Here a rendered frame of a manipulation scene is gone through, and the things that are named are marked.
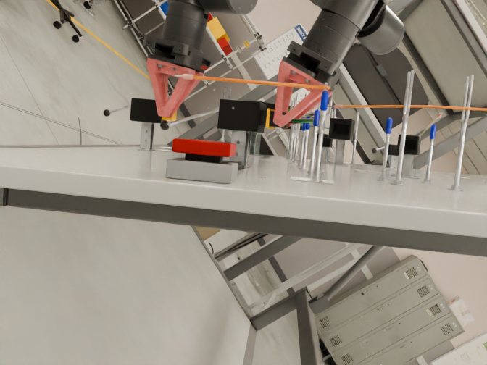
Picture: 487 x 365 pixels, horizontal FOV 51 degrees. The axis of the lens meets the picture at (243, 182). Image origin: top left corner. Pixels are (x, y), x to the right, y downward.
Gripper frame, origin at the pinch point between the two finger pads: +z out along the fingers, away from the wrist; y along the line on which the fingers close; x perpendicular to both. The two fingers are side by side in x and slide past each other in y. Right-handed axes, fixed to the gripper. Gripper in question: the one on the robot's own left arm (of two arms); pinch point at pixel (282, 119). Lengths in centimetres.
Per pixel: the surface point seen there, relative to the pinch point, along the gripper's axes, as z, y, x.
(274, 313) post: 55, 83, -13
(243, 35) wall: -57, 763, 271
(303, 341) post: 43, 47, -22
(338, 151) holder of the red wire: 2, 55, -5
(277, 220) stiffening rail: 8.6, -15.7, -7.8
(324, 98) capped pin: -4.7, -12.3, -4.9
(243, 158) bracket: 7.1, -0.8, 2.0
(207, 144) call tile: 3.9, -27.2, -0.5
